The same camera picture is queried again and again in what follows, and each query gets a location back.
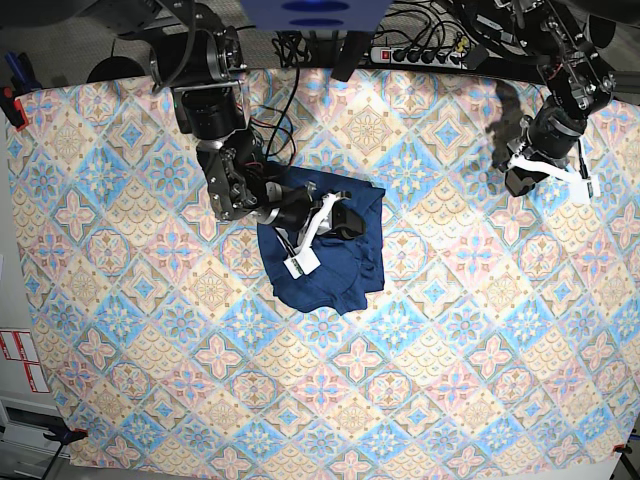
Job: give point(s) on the black clamp bottom left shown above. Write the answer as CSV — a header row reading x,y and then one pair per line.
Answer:
x,y
63,435

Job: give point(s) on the blue clamp top left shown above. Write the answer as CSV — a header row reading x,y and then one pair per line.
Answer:
x,y
23,77

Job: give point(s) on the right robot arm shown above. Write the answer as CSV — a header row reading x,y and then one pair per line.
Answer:
x,y
199,59

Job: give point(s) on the blue long-sleeve T-shirt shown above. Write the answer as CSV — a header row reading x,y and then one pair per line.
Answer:
x,y
349,269

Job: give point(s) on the red white labels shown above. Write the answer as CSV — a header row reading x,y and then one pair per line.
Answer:
x,y
18,346

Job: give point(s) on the red black clamp left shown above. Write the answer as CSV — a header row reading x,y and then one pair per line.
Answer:
x,y
13,109

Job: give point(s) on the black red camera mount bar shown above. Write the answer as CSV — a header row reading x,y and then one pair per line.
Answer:
x,y
355,45

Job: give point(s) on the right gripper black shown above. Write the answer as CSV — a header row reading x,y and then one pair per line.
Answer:
x,y
295,210

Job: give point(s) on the patterned tile tablecloth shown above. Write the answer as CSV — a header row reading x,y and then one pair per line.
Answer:
x,y
504,341

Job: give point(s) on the white power strip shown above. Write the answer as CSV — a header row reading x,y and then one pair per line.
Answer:
x,y
445,57

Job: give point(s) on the black round stool base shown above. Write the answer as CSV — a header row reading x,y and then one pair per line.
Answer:
x,y
115,68

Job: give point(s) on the white cabinet bottom left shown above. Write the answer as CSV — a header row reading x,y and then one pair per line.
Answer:
x,y
25,452

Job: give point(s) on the blue box overhead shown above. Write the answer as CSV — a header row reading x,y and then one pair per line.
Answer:
x,y
282,15

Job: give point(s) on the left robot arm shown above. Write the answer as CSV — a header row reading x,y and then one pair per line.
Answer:
x,y
579,83

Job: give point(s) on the black clamp bottom right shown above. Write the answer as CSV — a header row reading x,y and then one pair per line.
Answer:
x,y
623,449

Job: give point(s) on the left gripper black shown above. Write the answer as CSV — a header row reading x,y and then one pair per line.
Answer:
x,y
548,140

